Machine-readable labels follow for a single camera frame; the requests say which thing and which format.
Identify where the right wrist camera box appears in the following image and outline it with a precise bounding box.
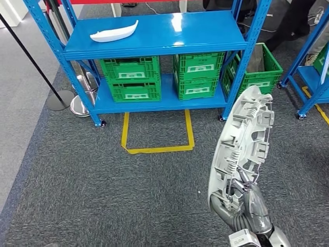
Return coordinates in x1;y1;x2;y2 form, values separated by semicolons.
228;228;263;247

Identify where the black office chair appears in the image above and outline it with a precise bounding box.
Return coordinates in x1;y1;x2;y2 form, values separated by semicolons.
202;0;257;12

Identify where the blue metal shelf rack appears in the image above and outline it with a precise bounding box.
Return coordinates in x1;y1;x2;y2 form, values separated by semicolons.
23;0;273;128
277;7;329;120

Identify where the brown cardboard sheet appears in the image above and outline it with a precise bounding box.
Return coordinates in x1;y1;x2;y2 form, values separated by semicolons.
246;44;266;73

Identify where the yellow floor tape outline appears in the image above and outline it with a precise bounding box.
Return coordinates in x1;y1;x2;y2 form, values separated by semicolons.
121;109;195;155

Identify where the white desk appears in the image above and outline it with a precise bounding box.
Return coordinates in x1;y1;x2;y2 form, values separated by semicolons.
111;0;188;17

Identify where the grey plastic wheel hubcap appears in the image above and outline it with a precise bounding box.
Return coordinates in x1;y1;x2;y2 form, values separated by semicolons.
208;85;275;219

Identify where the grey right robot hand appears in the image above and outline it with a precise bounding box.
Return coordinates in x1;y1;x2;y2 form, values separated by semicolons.
209;167;273;236

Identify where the white plastic car trim part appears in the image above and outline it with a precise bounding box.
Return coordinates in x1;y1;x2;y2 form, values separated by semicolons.
90;20;139;43

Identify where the black stanchion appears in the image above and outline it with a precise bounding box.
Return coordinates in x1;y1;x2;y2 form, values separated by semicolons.
0;13;75;112

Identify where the chrome stanchion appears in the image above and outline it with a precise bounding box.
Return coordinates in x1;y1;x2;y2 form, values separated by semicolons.
44;0;98;118
48;0;99;92

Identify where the red barrier belt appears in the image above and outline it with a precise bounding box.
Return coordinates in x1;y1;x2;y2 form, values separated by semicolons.
57;0;180;5

